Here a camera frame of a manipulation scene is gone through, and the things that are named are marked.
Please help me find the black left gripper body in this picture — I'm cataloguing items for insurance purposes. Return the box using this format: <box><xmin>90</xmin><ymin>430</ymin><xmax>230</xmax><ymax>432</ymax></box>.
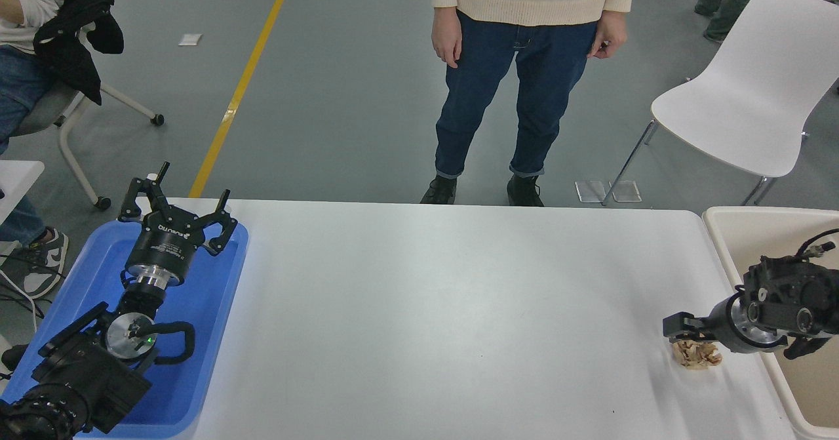
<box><xmin>127</xmin><ymin>206</ymin><xmax>206</xmax><ymax>274</ymax></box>

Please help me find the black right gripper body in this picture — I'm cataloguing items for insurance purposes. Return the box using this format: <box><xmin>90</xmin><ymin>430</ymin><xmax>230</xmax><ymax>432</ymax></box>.
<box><xmin>710</xmin><ymin>296</ymin><xmax>754</xmax><ymax>354</ymax></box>

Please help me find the tan paper ball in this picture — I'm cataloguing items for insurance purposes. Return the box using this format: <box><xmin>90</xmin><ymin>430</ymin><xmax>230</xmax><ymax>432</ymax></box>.
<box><xmin>672</xmin><ymin>338</ymin><xmax>724</xmax><ymax>370</ymax></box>

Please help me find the standing person's right hand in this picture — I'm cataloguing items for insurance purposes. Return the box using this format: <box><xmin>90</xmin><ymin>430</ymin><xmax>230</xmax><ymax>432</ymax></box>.
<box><xmin>431</xmin><ymin>7</ymin><xmax>463</xmax><ymax>69</ymax></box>

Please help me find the standing person's left hand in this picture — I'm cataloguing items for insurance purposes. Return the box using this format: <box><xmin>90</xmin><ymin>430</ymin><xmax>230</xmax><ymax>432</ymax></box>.
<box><xmin>588</xmin><ymin>11</ymin><xmax>629</xmax><ymax>59</ymax></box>

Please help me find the blue plastic tray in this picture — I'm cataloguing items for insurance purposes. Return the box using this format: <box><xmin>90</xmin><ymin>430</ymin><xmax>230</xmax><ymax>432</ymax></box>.
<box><xmin>0</xmin><ymin>219</ymin><xmax>250</xmax><ymax>439</ymax></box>

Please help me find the large pale bin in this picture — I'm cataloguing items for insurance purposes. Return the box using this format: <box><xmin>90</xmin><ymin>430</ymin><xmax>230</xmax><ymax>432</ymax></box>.
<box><xmin>701</xmin><ymin>206</ymin><xmax>839</xmax><ymax>440</ymax></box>

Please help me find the grey wheeled chair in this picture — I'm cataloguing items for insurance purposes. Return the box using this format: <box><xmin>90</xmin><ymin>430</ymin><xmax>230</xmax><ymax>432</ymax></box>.
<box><xmin>12</xmin><ymin>24</ymin><xmax>166</xmax><ymax>211</ymax></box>

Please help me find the small white side table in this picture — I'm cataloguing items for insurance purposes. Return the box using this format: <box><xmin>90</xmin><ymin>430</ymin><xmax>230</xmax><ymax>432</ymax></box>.
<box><xmin>0</xmin><ymin>160</ymin><xmax>45</xmax><ymax>226</ymax></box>

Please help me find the black jacket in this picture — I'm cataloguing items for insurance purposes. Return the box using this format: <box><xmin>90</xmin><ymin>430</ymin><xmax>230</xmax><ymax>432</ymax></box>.
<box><xmin>33</xmin><ymin>0</ymin><xmax>125</xmax><ymax>106</ymax></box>

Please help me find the seated person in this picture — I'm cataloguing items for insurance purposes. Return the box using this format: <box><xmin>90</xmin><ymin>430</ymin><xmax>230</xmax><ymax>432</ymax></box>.
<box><xmin>0</xmin><ymin>0</ymin><xmax>69</xmax><ymax>300</ymax></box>

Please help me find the small black floor object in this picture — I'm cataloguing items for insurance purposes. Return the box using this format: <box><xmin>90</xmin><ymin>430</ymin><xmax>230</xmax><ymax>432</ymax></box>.
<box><xmin>0</xmin><ymin>344</ymin><xmax>30</xmax><ymax>372</ymax></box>

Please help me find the white shell chair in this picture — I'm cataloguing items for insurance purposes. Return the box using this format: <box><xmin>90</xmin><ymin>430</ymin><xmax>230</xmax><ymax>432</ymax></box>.
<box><xmin>602</xmin><ymin>0</ymin><xmax>839</xmax><ymax>207</ymax></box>

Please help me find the standing person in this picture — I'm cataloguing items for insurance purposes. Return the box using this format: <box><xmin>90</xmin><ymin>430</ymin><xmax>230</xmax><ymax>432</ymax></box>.
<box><xmin>419</xmin><ymin>0</ymin><xmax>646</xmax><ymax>207</ymax></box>

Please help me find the walking person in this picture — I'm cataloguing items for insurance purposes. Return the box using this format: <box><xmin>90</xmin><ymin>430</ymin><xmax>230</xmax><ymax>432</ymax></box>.
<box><xmin>693</xmin><ymin>0</ymin><xmax>766</xmax><ymax>43</ymax></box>

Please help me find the black floor cable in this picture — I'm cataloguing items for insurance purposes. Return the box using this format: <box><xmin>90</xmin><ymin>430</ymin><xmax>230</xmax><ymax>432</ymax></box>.
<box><xmin>0</xmin><ymin>253</ymin><xmax>66</xmax><ymax>319</ymax></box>

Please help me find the white floor cable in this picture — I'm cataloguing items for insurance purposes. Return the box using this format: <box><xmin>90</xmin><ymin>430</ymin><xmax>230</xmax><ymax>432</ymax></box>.
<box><xmin>0</xmin><ymin>268</ymin><xmax>41</xmax><ymax>333</ymax></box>

